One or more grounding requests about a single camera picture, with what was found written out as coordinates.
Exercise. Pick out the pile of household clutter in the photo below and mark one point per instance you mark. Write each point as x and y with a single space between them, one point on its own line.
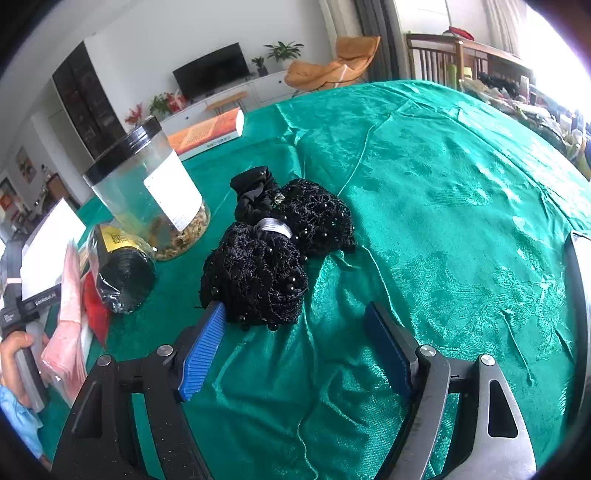
531 106

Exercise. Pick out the clear jar with black lid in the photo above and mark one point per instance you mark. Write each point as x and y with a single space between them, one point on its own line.
138 194

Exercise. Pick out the flat screen television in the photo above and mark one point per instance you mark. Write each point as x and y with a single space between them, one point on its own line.
212 69

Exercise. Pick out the small potted plant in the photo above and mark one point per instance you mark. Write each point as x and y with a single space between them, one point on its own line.
261 67

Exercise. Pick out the person's left hand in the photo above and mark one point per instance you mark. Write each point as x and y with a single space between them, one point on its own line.
9 360

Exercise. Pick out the green satin tablecloth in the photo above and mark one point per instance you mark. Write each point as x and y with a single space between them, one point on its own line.
438 184

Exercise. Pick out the orange rocking chair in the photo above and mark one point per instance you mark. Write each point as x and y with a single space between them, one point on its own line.
332 67

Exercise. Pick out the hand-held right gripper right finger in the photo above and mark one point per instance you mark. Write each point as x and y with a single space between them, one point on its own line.
390 350

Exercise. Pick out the red foil packet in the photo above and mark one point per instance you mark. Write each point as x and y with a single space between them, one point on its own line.
97 309

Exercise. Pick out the wooden bench stool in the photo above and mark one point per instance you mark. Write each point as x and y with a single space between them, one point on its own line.
226 98

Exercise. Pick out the black display cabinet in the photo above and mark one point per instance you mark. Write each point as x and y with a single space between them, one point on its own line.
85 97

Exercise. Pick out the person's left forearm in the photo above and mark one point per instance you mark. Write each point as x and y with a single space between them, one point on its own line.
16 415

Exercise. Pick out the red flowers in white vase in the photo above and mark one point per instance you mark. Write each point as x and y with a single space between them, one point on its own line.
134 114

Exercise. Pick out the white cardboard box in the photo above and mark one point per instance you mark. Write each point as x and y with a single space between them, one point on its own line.
51 249

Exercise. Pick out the black beaded hair net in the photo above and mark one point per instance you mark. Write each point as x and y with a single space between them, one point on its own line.
254 277
318 217

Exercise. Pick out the yellow-green stool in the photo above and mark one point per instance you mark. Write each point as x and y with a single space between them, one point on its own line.
457 74

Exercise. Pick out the black garbage bag roll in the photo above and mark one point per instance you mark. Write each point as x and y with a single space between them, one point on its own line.
124 272

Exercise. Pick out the framed wall picture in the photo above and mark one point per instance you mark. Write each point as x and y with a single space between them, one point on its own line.
26 165

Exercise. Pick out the white television cabinet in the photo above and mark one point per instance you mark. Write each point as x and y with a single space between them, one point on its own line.
268 90

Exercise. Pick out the grey curtain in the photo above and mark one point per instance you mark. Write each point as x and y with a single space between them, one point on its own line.
376 37

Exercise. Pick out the pink plastic packet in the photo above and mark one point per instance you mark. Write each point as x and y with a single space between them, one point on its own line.
69 323

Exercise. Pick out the large green potted plant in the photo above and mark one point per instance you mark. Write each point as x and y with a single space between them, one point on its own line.
284 50

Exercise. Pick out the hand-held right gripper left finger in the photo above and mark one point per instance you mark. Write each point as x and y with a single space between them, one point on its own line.
203 350

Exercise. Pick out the orange paperback book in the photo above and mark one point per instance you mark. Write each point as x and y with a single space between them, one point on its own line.
207 131

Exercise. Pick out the green plant with red decorations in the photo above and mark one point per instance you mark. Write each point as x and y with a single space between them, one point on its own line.
166 102

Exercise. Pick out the red cloth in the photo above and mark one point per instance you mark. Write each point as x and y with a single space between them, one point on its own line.
458 32

